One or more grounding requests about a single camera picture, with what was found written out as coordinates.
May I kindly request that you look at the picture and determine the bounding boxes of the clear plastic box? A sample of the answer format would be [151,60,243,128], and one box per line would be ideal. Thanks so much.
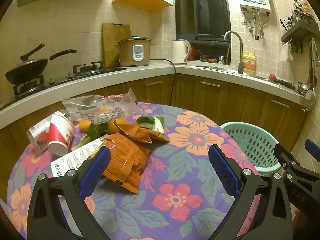
[27,119,54,155]

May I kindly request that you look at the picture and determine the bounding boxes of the bok choy piece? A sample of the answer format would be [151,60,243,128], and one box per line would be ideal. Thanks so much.
[136,116,165,134]

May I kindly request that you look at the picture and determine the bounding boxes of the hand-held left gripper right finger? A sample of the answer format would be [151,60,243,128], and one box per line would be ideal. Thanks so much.
[208,144,293,240]

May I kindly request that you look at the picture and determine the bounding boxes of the clear plastic bag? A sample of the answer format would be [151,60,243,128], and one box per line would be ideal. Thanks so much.
[62,89,140,125]

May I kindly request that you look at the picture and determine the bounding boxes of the red and white paper cup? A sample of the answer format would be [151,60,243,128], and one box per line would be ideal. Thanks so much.
[47,113,75,156]

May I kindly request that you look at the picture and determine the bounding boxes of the metal faucet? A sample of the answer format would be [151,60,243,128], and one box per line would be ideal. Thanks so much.
[223,31,244,75]

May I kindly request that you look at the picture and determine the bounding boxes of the wooden kitchen cabinets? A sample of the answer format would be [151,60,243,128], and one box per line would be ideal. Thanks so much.
[0,74,310,158]

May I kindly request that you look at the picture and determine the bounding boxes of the orange snack bag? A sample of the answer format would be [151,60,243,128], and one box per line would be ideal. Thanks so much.
[101,133,152,195]

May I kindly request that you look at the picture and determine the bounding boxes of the hanging white cloth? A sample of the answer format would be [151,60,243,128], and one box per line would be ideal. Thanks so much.
[279,42,294,62]

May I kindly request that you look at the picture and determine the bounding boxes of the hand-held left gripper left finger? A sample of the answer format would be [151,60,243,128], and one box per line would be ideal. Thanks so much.
[26,145,112,240]

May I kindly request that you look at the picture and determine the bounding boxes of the row of seasoning bottles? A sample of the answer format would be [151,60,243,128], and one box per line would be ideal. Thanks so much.
[287,0,315,27]

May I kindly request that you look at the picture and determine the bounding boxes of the wooden cutting board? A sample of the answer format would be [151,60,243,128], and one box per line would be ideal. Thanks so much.
[101,23,132,68]

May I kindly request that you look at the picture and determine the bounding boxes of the black wok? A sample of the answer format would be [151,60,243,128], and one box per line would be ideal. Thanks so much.
[4,43,77,85]

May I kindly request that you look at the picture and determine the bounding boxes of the metal sink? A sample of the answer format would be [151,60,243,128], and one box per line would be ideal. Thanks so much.
[189,63,242,72]

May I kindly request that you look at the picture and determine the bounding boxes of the white printed packet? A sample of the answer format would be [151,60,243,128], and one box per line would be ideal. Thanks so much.
[50,134,110,178]

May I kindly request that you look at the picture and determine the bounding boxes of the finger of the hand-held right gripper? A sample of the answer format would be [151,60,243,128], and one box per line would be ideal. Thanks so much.
[304,139,320,163]
[273,144,304,174]

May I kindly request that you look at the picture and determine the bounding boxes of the black power cable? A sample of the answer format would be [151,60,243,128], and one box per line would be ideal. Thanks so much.
[149,58,177,105]

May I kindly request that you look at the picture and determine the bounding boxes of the black gas stove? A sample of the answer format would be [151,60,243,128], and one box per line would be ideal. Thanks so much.
[0,60,128,107]

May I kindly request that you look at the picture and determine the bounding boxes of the floral tablecloth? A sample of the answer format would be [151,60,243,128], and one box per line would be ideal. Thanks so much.
[7,95,261,240]

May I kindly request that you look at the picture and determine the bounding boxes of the yellow detergent bottle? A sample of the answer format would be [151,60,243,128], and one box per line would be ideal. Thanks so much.
[242,50,257,76]

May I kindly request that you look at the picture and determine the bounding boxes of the dark wall shelf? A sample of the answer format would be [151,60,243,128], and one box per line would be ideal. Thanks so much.
[280,19,320,53]

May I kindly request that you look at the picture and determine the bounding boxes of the dark window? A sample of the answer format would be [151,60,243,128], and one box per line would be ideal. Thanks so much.
[174,0,231,46]

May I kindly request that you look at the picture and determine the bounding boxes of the white electric kettle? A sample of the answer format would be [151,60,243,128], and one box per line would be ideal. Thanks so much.
[171,39,192,65]

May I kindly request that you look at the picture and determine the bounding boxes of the hanging metal ladle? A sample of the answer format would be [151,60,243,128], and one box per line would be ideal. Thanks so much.
[297,37,319,112]

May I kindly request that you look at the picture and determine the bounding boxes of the green leafy vegetable scrap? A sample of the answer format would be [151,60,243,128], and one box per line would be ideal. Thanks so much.
[75,122,111,150]

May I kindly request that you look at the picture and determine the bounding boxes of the teal plastic basket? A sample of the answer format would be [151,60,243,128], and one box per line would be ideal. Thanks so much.
[220,122,282,177]

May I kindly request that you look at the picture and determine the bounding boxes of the beige rice cooker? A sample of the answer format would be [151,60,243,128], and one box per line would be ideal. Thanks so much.
[115,36,153,67]

